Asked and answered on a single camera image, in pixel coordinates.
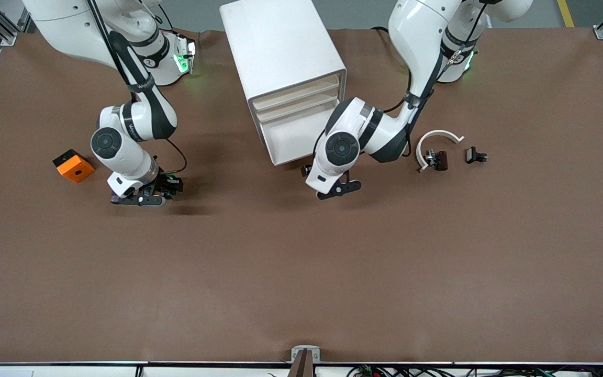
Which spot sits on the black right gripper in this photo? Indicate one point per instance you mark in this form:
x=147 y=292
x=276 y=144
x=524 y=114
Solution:
x=164 y=181

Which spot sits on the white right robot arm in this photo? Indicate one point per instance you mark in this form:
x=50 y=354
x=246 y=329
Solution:
x=123 y=157

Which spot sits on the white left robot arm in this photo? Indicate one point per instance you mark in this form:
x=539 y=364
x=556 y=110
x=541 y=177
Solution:
x=416 y=31

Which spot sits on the orange button box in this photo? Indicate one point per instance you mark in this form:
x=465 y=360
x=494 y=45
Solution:
x=76 y=170

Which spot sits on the brown table cover mat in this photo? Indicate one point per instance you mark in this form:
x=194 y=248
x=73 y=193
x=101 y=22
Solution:
x=301 y=262

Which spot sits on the white curved plastic clamp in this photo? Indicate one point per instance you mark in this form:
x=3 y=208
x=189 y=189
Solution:
x=425 y=139

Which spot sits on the brown pole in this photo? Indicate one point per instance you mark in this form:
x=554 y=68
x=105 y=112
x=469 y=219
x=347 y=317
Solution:
x=301 y=366

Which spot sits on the black square push switch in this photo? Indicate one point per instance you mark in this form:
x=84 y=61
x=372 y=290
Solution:
x=472 y=155

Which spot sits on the grey metal table bracket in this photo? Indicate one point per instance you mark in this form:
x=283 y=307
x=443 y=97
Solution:
x=296 y=352

